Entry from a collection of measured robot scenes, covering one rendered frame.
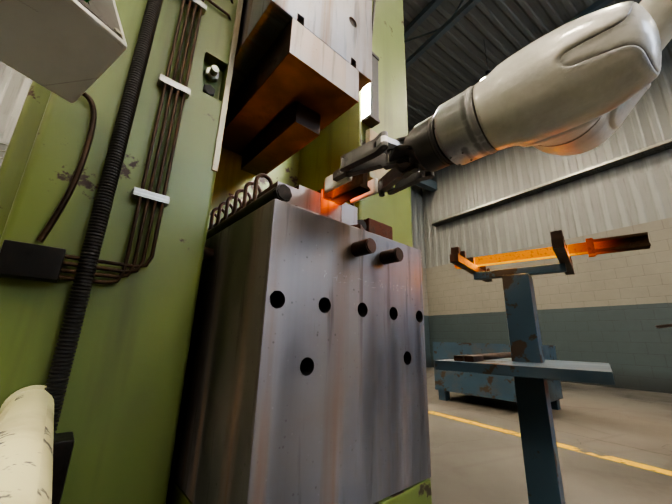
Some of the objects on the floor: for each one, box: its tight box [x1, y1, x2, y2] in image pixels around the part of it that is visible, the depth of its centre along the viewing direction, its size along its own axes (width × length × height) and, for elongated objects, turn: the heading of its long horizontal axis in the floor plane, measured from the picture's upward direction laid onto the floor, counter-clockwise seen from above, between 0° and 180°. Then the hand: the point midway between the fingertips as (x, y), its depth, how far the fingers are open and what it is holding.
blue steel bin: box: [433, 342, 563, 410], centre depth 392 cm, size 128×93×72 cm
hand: (349, 186), depth 59 cm, fingers open, 6 cm apart
